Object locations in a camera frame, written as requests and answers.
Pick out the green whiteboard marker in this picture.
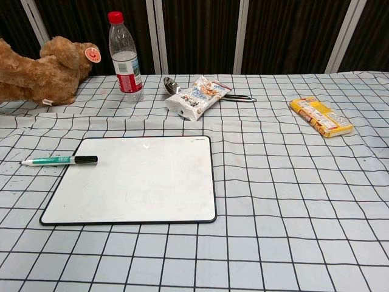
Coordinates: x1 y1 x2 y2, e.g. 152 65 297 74
20 155 98 167

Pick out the white snack bag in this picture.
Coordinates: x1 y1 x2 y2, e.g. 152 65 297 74
165 75 233 122

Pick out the metal ladle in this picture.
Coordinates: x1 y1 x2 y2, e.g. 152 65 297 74
163 77 258 103

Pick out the white black checkered tablecloth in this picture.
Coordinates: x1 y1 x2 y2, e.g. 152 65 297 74
0 70 389 292

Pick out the clear water bottle red cap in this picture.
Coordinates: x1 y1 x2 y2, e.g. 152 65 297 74
108 11 144 103

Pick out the yellow biscuit pack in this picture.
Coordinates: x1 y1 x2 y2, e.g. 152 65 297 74
289 97 355 139

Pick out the brown plush dog toy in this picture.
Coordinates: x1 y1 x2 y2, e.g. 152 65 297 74
0 35 101 106

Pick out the white dry-erase board black frame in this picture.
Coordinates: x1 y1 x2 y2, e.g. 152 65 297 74
39 136 218 226

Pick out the black folding screen white frame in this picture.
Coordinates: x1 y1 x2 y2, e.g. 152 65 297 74
0 0 389 77

